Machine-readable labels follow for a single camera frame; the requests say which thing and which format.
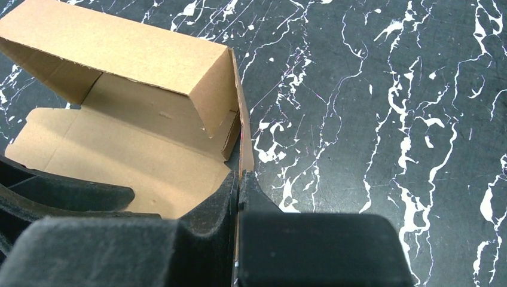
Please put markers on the brown cardboard box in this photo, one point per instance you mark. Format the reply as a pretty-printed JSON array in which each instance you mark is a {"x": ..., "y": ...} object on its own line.
[{"x": 158, "y": 111}]

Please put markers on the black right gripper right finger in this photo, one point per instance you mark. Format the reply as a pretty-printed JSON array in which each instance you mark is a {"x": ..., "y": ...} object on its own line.
[{"x": 278, "y": 248}]

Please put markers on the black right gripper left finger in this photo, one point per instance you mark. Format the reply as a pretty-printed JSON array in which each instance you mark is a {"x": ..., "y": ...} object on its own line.
[{"x": 193, "y": 250}]

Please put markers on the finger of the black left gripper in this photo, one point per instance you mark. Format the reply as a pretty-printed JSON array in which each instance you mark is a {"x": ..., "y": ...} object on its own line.
[{"x": 28, "y": 195}]

